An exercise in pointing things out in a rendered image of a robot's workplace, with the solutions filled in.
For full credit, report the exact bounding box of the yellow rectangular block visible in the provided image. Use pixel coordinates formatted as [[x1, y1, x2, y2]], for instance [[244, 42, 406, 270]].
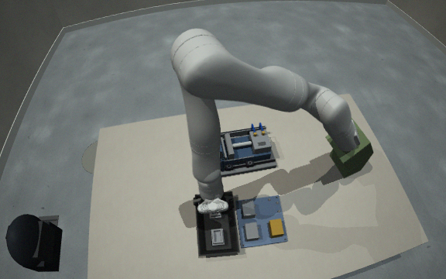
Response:
[[269, 219, 283, 238]]

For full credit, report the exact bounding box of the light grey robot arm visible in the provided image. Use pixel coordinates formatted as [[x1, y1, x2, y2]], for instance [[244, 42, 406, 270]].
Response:
[[170, 29, 360, 214]]

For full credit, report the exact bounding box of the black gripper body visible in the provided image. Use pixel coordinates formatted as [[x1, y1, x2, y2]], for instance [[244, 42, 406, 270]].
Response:
[[200, 194, 226, 203]]

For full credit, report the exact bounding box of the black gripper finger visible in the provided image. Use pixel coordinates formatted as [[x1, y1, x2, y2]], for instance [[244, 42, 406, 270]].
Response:
[[225, 194, 233, 206], [194, 198, 201, 207]]

